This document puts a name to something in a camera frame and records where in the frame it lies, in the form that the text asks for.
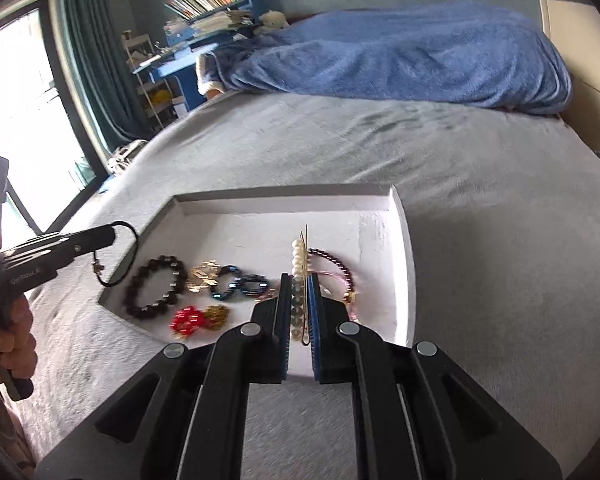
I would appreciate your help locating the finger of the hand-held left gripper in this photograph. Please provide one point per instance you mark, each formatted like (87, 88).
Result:
(85, 250)
(55, 241)

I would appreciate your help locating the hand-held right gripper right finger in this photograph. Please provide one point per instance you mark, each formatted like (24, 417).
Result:
(315, 330)

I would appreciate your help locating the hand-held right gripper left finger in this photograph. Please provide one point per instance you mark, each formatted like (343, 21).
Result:
(284, 320)

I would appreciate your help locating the grey cardboard box tray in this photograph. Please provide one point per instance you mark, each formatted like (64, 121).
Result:
(260, 230)

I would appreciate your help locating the person's left hand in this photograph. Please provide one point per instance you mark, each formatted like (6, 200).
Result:
(15, 345)

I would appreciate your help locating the white object on floor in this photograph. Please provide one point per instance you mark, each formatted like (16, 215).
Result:
(125, 156)

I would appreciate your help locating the window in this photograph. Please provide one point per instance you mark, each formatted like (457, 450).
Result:
(25, 110)

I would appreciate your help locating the white trolley cart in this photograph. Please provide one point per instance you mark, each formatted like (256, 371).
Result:
(155, 95)

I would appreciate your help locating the grey bed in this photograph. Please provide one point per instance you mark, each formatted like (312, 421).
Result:
(480, 260)

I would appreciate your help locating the teal curtain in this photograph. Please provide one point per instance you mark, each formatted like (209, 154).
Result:
(95, 60)

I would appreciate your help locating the blue bookshelf desk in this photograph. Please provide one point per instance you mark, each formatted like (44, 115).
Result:
(180, 67)

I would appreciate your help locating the blue fleece blanket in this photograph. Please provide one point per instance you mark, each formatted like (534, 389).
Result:
(405, 55)

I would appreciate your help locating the white plush toy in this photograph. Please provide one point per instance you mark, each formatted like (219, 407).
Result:
(272, 21)

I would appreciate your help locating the beige wardrobe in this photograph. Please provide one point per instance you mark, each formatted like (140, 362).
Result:
(580, 35)

